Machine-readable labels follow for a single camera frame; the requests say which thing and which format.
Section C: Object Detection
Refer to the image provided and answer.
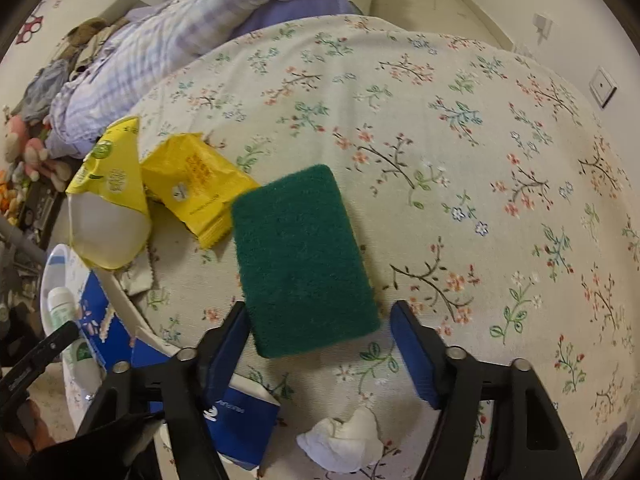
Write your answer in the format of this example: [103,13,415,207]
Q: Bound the pink plush toy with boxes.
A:
[4,115,53,182]

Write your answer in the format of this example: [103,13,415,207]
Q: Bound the white plastic bin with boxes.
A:
[40,243,168,431]

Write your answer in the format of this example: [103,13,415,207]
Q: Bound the blue printed carton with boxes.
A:
[77,270,136,368]

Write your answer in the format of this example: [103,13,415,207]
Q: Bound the yellow snack packet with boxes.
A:
[141,132,261,250]

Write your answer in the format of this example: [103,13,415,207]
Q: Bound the white wall socket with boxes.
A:
[532,12,554,41]

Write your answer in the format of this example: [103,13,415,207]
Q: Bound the blue tissue pack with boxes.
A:
[131,337,281,468]

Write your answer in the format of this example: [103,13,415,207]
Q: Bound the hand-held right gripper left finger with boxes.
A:
[75,301,251,480]

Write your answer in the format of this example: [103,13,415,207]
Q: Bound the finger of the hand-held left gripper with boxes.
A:
[0,321,81,402]

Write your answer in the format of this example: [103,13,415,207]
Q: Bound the purple plaid quilt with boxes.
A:
[50,0,351,158]

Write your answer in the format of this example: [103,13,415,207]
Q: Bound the beige torn wrapper scrap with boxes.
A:
[114,255,160,296]

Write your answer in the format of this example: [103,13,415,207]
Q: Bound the floral tablecloth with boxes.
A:
[135,14,640,480]

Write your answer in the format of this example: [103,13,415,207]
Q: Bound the green scouring pad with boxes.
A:
[230,164,382,359]

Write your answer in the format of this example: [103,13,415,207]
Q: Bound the white wall switch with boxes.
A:
[587,66,619,109]

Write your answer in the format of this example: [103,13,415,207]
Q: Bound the yellow wrapper with white inside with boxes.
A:
[66,116,153,271]

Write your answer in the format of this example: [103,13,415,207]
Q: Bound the crumpled white tissue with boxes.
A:
[296,406,383,473]

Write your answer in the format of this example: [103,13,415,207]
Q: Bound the white bottle with green label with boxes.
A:
[47,286,78,326]

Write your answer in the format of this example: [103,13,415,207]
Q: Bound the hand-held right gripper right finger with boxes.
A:
[390,300,583,480]

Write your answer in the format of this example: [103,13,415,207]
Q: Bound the grey-blue clothes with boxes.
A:
[22,59,78,122]

